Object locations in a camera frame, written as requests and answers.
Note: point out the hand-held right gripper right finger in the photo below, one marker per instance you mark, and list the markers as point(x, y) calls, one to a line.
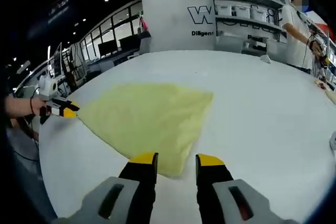
point(212, 190)

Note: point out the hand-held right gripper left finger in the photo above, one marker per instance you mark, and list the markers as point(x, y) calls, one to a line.
point(139, 182)

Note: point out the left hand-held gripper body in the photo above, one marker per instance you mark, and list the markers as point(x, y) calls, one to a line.
point(48, 89)

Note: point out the yellow garment grey blue sleeves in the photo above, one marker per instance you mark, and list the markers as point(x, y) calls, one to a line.
point(147, 119)

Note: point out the person's left hand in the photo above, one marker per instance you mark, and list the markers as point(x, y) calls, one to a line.
point(42, 107)

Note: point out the white-framed tilted display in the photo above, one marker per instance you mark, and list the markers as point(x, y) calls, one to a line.
point(58, 58)

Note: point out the black monitor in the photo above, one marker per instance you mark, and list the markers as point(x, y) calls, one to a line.
point(130, 43)
point(106, 48)

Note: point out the pink hanging bag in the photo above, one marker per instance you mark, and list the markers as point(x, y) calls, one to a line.
point(144, 27)

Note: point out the small white object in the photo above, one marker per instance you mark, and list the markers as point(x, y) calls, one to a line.
point(265, 58)

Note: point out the metal shelving rack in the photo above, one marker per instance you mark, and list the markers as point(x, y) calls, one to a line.
point(249, 24)

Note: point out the row of white storage bins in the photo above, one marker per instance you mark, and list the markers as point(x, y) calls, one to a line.
point(244, 11)

